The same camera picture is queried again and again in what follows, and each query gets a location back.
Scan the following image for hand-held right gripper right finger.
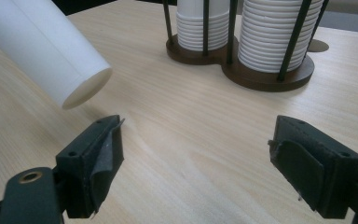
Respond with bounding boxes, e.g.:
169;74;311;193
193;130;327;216
267;115;358;220

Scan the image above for stack of white cups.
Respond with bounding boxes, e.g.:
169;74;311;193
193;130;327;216
238;0;324;75
175;0;231;52

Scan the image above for white disposable paper cup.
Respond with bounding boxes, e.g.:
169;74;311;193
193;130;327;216
0;0;114;110

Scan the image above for black wire cup holder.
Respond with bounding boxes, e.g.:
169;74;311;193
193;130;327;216
162;0;330;93

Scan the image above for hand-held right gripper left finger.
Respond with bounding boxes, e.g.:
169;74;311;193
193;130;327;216
55;114;126;219

